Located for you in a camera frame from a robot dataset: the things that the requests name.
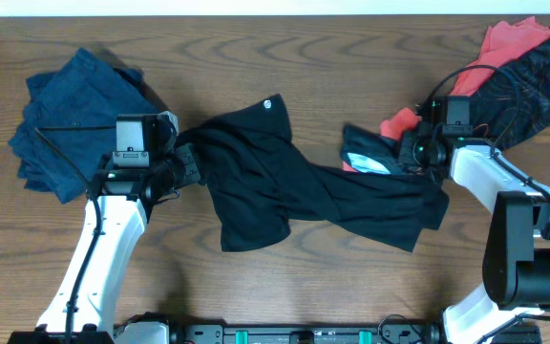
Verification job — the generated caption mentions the black t-shirt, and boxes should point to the black t-shirt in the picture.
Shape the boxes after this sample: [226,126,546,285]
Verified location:
[178,95,449,252]

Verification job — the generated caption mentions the red t-shirt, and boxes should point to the red t-shirt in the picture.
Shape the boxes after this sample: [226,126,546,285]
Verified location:
[342,15,550,173]

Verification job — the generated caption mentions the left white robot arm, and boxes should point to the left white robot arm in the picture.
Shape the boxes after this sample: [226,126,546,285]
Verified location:
[9,143,201,343]

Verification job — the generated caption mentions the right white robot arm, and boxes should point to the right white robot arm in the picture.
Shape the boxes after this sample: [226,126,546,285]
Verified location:
[398,123,550,343]

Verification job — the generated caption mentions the folded navy blue garment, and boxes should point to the folded navy blue garment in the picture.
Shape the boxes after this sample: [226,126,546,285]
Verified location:
[9,48,158,204]

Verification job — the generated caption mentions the black patterned orange-print garment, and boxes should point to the black patterned orange-print garment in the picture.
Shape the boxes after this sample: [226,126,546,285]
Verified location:
[470,39,550,150]

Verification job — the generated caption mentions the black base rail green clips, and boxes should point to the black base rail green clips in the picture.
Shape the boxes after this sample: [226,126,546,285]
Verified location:
[115,312,448,344]

